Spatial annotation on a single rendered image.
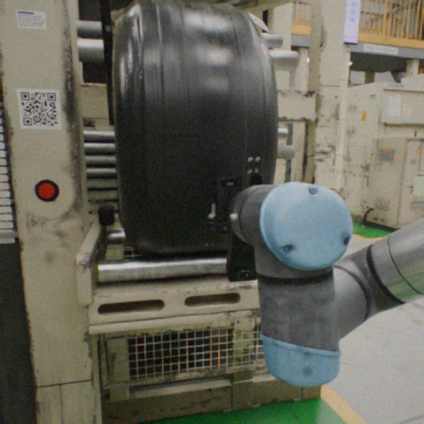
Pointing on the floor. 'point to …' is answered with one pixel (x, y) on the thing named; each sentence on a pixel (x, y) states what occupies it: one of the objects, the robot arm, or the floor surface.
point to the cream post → (51, 211)
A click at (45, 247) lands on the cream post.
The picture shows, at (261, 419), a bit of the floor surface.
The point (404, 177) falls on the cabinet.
